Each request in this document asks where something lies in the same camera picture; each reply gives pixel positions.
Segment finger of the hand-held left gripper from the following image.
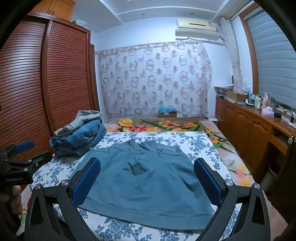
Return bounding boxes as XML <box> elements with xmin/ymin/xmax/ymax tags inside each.
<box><xmin>7</xmin><ymin>151</ymin><xmax>53</xmax><ymax>169</ymax></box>
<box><xmin>4</xmin><ymin>141</ymin><xmax>36</xmax><ymax>155</ymax></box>

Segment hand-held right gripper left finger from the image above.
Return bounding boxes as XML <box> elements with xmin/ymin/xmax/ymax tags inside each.
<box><xmin>24</xmin><ymin>157</ymin><xmax>102</xmax><ymax>241</ymax></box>

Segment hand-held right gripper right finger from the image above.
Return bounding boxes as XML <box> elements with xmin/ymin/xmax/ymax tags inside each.
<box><xmin>193</xmin><ymin>158</ymin><xmax>271</xmax><ymax>241</ymax></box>

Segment teal blue t-shirt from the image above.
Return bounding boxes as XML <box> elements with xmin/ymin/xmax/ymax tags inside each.
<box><xmin>77</xmin><ymin>138</ymin><xmax>214</xmax><ymax>230</ymax></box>

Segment person's left hand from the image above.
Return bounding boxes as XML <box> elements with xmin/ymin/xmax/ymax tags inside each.
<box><xmin>6</xmin><ymin>185</ymin><xmax>23</xmax><ymax>209</ymax></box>

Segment white blue floral cloth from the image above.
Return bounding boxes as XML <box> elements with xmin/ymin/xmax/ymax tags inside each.
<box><xmin>30</xmin><ymin>131</ymin><xmax>243</xmax><ymax>241</ymax></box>

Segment blue denim jeans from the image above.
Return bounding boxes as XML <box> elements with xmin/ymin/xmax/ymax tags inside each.
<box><xmin>50</xmin><ymin>122</ymin><xmax>107</xmax><ymax>157</ymax></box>

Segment light washed jeans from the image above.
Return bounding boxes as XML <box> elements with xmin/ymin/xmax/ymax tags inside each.
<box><xmin>54</xmin><ymin>110</ymin><xmax>102</xmax><ymax>136</ymax></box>

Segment grey trash bin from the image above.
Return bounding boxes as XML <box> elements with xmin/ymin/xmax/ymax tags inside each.
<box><xmin>261</xmin><ymin>162</ymin><xmax>281</xmax><ymax>193</ymax></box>

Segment wooden sideboard cabinet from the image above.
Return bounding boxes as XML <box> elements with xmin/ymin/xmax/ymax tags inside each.
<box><xmin>215</xmin><ymin>95</ymin><xmax>296</xmax><ymax>163</ymax></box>

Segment colourful flower blanket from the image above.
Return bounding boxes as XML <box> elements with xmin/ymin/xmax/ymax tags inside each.
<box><xmin>103</xmin><ymin>117</ymin><xmax>257</xmax><ymax>188</ymax></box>

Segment wooden slatted wardrobe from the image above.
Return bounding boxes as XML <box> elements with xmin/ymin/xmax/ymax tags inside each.
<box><xmin>0</xmin><ymin>13</ymin><xmax>100</xmax><ymax>163</ymax></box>

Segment open cardboard tray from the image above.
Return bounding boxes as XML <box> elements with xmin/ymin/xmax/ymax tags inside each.
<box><xmin>227</xmin><ymin>89</ymin><xmax>248</xmax><ymax>103</ymax></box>

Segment patterned tray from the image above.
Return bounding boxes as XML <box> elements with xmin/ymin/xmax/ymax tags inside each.
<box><xmin>214</xmin><ymin>85</ymin><xmax>235</xmax><ymax>96</ymax></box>

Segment group of toiletry bottles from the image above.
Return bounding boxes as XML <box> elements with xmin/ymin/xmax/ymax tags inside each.
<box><xmin>245</xmin><ymin>91</ymin><xmax>263</xmax><ymax>109</ymax></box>

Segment circle print curtain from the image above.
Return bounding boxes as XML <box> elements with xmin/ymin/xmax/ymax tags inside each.
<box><xmin>95</xmin><ymin>42</ymin><xmax>213</xmax><ymax>120</ymax></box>

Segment tied beige curtain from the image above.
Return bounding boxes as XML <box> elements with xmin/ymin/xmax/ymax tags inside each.
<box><xmin>219</xmin><ymin>17</ymin><xmax>244</xmax><ymax>91</ymax></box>

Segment wooden overhead cabinet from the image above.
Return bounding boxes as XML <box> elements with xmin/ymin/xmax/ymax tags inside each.
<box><xmin>32</xmin><ymin>0</ymin><xmax>76</xmax><ymax>22</ymax></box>

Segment grey window blind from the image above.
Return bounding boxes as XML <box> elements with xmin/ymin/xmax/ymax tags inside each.
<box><xmin>244</xmin><ymin>9</ymin><xmax>296</xmax><ymax>109</ymax></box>

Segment white air conditioner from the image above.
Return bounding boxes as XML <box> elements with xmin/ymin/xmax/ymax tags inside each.
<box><xmin>175</xmin><ymin>18</ymin><xmax>221</xmax><ymax>41</ymax></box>

